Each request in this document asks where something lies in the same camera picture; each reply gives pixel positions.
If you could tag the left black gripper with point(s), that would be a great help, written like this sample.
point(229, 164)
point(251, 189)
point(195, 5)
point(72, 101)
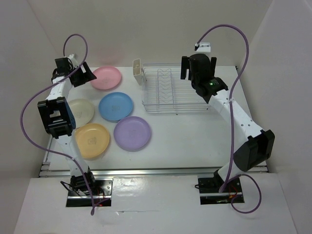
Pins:
point(87, 76)

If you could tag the white wire dish rack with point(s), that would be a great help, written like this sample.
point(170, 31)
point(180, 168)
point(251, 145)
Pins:
point(163, 91)

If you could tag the cream plate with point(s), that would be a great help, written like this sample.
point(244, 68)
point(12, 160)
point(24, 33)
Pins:
point(83, 111)

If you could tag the pink plate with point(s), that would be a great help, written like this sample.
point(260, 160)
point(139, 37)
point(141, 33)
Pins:
point(107, 78)

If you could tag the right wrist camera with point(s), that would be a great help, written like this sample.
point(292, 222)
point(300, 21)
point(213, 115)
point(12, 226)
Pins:
point(203, 47)

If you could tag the purple plate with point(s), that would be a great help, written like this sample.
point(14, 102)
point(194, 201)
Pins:
point(132, 133)

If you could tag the orange plate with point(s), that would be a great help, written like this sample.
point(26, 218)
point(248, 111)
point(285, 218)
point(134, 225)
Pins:
point(92, 139)

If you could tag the white cutlery holder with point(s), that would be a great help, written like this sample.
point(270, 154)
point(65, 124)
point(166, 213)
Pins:
point(137, 71)

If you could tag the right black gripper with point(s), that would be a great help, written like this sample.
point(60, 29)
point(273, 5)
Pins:
point(185, 65)

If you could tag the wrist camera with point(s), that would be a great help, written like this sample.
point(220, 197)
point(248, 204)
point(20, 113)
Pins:
point(73, 60)
point(203, 47)

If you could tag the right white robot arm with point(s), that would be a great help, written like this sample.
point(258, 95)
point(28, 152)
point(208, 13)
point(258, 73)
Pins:
point(250, 144)

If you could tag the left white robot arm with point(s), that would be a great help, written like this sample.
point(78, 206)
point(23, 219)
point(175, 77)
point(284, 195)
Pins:
point(59, 121)

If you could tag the blue plate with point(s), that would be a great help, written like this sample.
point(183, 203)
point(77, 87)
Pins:
point(115, 106)

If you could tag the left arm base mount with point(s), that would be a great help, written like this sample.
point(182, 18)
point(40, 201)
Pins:
point(101, 192)

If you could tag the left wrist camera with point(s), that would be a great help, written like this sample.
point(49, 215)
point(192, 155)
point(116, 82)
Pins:
point(73, 60)

